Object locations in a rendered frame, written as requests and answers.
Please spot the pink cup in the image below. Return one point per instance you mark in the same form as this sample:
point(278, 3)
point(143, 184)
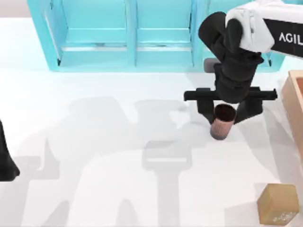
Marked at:
point(221, 128)

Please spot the pale grey rounded box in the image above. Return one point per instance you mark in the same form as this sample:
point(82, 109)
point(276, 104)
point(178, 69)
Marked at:
point(209, 65)

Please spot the salmon-coloured shallow box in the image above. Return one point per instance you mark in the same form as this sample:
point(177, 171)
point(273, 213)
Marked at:
point(292, 104)

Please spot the brown cardboard cube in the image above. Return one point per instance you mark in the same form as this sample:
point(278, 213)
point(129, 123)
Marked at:
point(277, 204)

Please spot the light blue rack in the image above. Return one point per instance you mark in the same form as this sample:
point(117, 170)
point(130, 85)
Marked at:
point(101, 35)

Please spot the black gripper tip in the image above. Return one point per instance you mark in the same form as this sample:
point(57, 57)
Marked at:
point(6, 163)

